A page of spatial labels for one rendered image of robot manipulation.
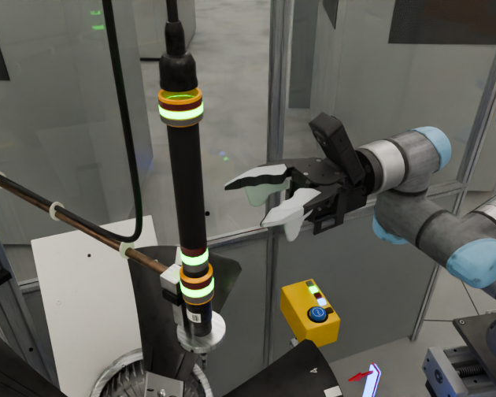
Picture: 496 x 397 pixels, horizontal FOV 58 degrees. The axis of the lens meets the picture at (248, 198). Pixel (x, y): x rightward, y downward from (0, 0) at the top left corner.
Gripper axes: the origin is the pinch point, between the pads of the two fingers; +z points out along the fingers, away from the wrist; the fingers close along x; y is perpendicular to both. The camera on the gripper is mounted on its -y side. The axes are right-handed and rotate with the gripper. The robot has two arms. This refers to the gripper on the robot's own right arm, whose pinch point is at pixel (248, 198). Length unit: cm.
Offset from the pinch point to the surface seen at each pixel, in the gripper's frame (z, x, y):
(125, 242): 13.9, 11.2, 9.5
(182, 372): 10.0, 5.3, 36.1
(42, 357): 35, 64, 84
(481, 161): -273, 121, 134
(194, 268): 8.7, -1.8, 6.5
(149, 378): 14.6, 10.4, 40.8
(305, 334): -26, 16, 61
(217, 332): 6.3, -2.2, 19.7
